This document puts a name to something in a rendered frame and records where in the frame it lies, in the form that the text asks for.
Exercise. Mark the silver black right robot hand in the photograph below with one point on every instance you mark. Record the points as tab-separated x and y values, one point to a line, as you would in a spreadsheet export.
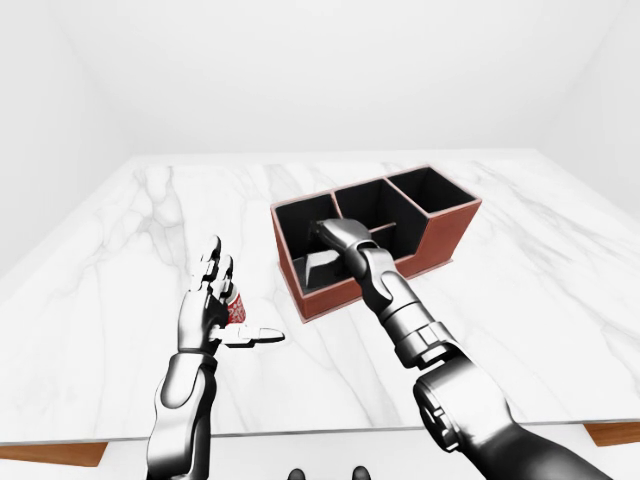
345	232

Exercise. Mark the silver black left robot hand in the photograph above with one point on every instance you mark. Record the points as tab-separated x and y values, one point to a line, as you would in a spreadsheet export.
195	320

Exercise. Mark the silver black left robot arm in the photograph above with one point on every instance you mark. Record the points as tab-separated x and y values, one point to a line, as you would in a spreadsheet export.
175	415

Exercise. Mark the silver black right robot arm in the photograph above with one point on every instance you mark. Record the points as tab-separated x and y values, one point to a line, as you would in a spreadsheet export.
465	400

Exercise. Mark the red white patterned book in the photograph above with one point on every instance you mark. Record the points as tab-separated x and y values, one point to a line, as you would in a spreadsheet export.
237	311

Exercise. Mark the red-brown desk caddy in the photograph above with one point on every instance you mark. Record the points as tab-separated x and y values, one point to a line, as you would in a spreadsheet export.
440	235

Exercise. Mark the small dark rounded shape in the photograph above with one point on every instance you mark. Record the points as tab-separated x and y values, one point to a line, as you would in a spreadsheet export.
360	474
297	475

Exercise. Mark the brown wooden table support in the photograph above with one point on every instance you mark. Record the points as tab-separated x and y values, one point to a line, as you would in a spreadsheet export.
50	452
615	434

